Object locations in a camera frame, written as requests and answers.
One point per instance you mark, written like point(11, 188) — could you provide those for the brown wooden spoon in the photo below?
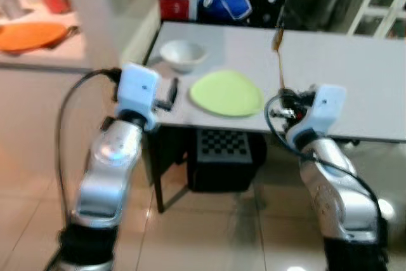
point(281, 68)

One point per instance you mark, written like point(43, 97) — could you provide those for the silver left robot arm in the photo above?
point(111, 163)

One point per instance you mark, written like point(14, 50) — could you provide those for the white ceramic bowl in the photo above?
point(183, 55)

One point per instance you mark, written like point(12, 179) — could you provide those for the light green plate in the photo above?
point(225, 93)

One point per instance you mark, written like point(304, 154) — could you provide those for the white dining table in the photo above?
point(355, 74)

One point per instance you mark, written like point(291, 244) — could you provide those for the red box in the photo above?
point(174, 7)

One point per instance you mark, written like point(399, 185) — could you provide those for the white glass-door cabinet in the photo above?
point(380, 1)

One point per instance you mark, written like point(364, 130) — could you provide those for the orange plastic plate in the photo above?
point(32, 36)

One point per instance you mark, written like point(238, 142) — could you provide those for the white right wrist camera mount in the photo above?
point(323, 109)

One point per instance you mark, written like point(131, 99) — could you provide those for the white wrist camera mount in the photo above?
point(323, 109)
point(136, 90)

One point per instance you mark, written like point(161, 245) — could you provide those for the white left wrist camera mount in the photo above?
point(136, 90)

